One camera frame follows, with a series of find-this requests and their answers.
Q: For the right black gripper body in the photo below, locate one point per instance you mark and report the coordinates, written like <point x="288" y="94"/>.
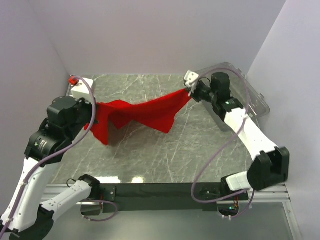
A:
<point x="203" y="92"/>

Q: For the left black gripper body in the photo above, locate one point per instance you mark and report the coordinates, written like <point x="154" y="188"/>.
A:
<point x="86" y="112"/>

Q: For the red t shirt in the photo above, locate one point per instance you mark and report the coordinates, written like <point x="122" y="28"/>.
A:
<point x="158" y="114"/>

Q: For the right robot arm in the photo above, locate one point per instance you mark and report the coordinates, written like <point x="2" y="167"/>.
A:
<point x="270" y="163"/>

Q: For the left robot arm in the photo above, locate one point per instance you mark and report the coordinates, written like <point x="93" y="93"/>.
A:
<point x="27" y="217"/>

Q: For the clear plastic bin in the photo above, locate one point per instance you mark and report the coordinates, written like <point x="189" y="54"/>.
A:
<point x="241" y="89"/>

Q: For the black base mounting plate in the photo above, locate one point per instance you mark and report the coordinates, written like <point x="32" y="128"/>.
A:
<point x="159" y="196"/>

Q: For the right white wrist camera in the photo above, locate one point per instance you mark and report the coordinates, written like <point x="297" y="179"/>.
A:
<point x="191" y="80"/>

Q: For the aluminium rail frame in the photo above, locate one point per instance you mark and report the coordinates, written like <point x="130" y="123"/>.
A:
<point x="275" y="194"/>

